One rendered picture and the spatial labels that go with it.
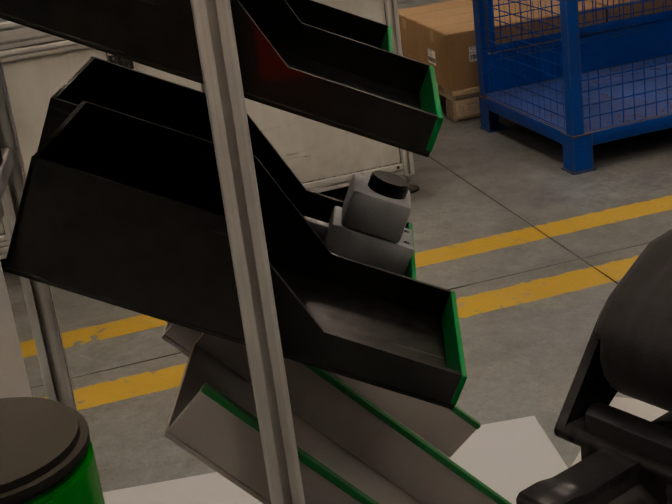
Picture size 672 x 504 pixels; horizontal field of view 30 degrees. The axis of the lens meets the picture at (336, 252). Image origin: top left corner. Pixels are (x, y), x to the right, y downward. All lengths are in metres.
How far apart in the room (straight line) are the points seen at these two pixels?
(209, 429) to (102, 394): 2.85
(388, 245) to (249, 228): 0.25
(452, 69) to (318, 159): 1.18
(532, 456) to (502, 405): 1.91
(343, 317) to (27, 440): 0.53
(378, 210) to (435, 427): 0.25
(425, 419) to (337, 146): 3.72
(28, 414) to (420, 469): 0.64
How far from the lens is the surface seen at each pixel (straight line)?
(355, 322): 0.82
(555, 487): 0.51
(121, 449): 3.32
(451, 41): 5.72
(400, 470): 0.94
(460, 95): 5.77
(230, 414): 0.78
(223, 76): 0.67
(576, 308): 3.77
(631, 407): 1.44
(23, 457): 0.30
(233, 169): 0.69
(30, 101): 4.52
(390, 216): 0.92
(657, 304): 0.54
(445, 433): 1.09
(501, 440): 1.39
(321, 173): 4.78
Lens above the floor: 1.55
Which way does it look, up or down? 21 degrees down
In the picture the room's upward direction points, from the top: 7 degrees counter-clockwise
